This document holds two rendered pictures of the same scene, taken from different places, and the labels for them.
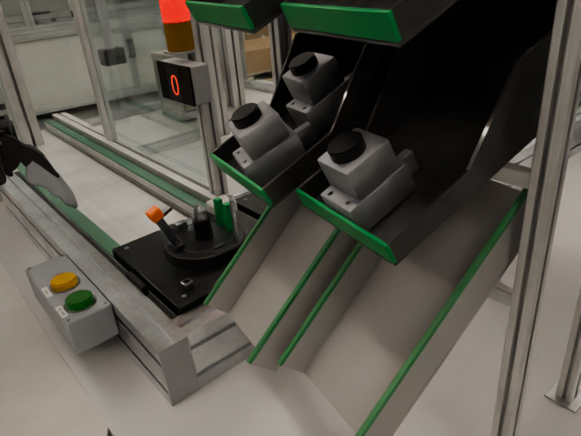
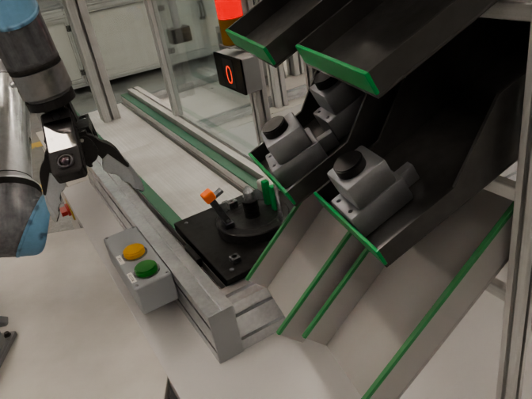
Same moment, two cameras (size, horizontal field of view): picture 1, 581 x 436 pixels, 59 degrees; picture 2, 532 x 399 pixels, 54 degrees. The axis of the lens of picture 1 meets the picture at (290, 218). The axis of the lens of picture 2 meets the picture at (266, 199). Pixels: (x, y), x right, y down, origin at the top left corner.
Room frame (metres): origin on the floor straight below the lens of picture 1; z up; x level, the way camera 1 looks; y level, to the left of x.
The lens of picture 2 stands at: (-0.06, -0.06, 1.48)
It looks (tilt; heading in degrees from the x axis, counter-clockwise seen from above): 29 degrees down; 12
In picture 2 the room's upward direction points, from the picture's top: 10 degrees counter-clockwise
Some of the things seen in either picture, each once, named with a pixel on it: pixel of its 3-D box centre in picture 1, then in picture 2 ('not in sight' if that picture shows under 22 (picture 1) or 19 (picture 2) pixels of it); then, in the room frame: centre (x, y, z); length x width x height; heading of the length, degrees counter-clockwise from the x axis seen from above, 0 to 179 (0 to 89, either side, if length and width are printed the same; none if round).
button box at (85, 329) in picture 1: (70, 298); (138, 266); (0.69, 0.37, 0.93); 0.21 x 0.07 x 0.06; 38
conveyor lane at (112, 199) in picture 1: (147, 218); (207, 191); (1.01, 0.31, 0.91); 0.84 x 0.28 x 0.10; 38
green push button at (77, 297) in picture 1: (79, 302); (146, 270); (0.63, 0.33, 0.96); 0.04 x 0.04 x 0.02
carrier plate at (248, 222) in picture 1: (207, 251); (255, 227); (0.76, 0.15, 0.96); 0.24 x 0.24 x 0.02; 38
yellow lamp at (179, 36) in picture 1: (179, 35); (233, 29); (0.98, 0.17, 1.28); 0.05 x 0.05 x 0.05
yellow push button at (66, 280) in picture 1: (64, 283); (134, 252); (0.69, 0.37, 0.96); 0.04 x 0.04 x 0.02
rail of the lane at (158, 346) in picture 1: (71, 251); (141, 222); (0.88, 0.44, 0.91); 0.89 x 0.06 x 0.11; 38
